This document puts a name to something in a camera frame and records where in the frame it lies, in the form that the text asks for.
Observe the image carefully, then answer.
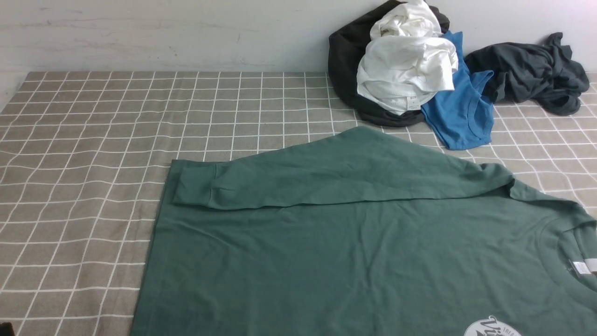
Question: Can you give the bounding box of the blue shirt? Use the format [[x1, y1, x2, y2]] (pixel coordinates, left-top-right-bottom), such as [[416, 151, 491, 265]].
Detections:
[[422, 31, 494, 150]]

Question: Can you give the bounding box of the dark grey crumpled shirt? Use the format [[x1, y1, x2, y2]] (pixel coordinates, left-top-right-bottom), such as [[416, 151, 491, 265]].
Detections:
[[464, 32, 590, 116]]

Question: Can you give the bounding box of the green long sleeve shirt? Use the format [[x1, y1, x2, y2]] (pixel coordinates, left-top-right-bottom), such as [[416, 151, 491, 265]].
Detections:
[[131, 127, 597, 336]]

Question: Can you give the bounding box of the grey checkered tablecloth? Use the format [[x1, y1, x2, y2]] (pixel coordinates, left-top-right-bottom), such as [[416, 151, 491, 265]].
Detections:
[[1, 71, 596, 336]]

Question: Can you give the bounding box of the black garment under pile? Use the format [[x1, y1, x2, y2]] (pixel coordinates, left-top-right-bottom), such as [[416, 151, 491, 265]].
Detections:
[[328, 0, 450, 127]]

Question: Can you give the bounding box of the white crumpled shirt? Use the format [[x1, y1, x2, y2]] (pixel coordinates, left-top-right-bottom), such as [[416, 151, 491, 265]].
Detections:
[[356, 0, 459, 115]]

